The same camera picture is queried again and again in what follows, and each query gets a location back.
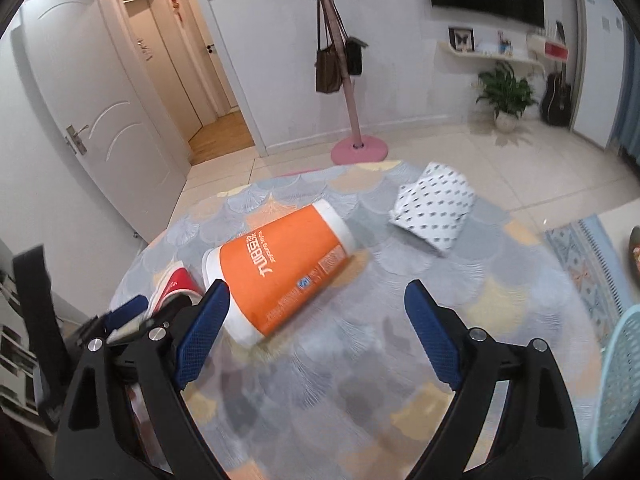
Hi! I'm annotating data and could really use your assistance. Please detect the white room door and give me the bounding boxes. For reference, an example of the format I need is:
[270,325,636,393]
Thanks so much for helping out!
[21,0,186,242]

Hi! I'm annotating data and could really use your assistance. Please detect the small figurine on shelf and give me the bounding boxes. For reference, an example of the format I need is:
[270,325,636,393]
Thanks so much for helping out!
[498,30,513,56]

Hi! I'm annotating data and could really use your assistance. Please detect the black acoustic guitar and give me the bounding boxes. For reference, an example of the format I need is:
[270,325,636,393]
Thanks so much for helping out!
[540,63,572,128]

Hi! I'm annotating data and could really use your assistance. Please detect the butterfly picture frame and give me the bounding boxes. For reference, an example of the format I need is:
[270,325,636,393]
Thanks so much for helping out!
[448,27,475,52]

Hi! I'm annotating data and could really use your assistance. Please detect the blue white curtains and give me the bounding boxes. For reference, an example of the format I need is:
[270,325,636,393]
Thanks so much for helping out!
[613,24,640,174]

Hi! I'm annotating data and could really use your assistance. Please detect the green bowl with items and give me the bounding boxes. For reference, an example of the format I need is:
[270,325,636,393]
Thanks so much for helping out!
[628,226,640,274]

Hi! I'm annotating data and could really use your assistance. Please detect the brown hanging handbag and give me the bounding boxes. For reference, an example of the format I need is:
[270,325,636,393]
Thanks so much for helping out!
[314,0,342,94]

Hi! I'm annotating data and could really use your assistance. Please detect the orange wipes canister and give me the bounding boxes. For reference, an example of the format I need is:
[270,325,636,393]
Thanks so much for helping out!
[202,200,356,348]

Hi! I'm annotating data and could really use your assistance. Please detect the pink coat stand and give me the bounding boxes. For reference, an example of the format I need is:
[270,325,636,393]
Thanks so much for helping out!
[323,0,388,165]

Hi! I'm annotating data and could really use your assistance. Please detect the potted green plant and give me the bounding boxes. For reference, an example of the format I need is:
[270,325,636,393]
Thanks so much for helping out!
[476,61,537,133]

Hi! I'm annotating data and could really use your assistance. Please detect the red white packet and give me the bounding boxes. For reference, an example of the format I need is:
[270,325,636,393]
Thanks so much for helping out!
[148,261,203,316]

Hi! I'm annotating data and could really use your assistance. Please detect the light blue laundry basket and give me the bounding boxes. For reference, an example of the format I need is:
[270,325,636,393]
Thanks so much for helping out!
[588,304,639,466]

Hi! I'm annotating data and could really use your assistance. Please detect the white standing air conditioner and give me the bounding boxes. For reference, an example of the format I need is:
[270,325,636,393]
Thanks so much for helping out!
[573,0,625,148]

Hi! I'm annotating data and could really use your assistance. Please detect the patterned grey tablecloth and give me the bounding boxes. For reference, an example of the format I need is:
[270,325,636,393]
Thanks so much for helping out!
[112,162,601,479]

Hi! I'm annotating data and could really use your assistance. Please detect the black hanging bag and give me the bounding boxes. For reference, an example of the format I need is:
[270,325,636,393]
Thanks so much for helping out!
[344,36,368,76]

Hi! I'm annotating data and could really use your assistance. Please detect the white red wall box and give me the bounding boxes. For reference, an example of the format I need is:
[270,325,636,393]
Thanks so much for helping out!
[526,34,570,63]

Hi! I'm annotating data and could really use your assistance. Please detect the white floating wall shelf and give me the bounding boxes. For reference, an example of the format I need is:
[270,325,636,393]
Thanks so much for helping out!
[437,41,546,72]

